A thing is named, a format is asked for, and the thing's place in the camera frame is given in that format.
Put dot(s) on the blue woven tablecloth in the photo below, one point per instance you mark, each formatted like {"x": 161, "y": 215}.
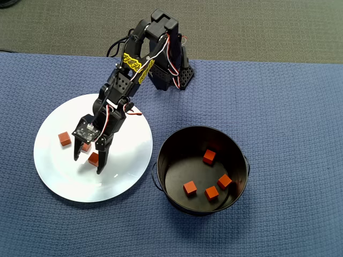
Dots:
{"x": 281, "y": 107}

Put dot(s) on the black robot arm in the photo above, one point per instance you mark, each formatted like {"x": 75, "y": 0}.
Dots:
{"x": 120, "y": 84}

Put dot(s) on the white round plate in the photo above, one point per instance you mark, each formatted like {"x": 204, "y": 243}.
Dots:
{"x": 120, "y": 166}

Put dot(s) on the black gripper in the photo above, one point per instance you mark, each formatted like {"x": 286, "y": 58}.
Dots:
{"x": 101, "y": 143}

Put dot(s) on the black metal bucket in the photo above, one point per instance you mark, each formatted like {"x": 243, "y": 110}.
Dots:
{"x": 171, "y": 160}

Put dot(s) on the dark thin strip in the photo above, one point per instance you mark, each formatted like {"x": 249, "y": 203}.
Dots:
{"x": 6, "y": 51}

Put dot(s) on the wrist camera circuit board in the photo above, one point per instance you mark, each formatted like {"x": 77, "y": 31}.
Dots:
{"x": 85, "y": 132}

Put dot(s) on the red cube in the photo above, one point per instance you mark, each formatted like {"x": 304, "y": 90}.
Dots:
{"x": 190, "y": 188}
{"x": 209, "y": 157}
{"x": 87, "y": 147}
{"x": 93, "y": 159}
{"x": 224, "y": 181}
{"x": 64, "y": 139}
{"x": 211, "y": 193}

